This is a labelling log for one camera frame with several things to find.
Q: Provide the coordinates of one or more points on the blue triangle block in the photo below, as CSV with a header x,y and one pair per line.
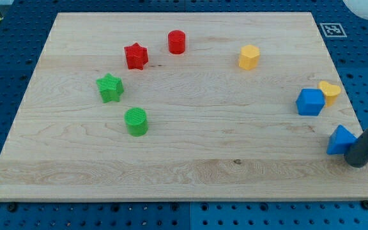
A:
x,y
340,141

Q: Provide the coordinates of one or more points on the blue cube block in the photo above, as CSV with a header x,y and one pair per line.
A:
x,y
310,102

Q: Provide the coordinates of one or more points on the wooden board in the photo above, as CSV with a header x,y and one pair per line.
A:
x,y
216,132

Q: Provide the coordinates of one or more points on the green cylinder block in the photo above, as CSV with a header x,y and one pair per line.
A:
x,y
136,121

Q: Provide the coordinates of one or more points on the red star block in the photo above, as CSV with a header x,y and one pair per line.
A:
x,y
136,56

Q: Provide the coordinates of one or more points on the red cylinder block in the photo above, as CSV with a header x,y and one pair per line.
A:
x,y
176,42

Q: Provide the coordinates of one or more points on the green star block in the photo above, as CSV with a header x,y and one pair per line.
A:
x,y
110,88

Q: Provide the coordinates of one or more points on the yellow hexagon block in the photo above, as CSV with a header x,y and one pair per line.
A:
x,y
249,57

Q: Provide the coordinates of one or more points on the yellow heart block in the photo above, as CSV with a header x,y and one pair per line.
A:
x,y
330,92

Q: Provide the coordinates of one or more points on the white fiducial marker tag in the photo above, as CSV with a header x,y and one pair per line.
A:
x,y
333,30

